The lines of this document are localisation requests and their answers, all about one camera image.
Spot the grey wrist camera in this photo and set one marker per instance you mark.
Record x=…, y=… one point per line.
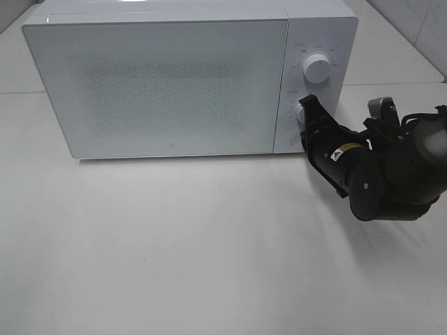
x=381, y=108

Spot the round white door button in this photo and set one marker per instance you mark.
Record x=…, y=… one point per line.
x=296, y=141

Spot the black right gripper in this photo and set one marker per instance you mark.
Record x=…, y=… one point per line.
x=330, y=148

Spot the white upper power knob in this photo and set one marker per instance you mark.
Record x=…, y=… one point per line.
x=316, y=67

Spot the white microwave oven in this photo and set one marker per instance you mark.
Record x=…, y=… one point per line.
x=312, y=26

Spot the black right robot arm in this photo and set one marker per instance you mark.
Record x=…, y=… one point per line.
x=393, y=170

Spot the white timer knob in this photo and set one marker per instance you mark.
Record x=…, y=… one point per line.
x=300, y=113

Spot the white microwave door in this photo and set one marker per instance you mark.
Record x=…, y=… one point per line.
x=162, y=89

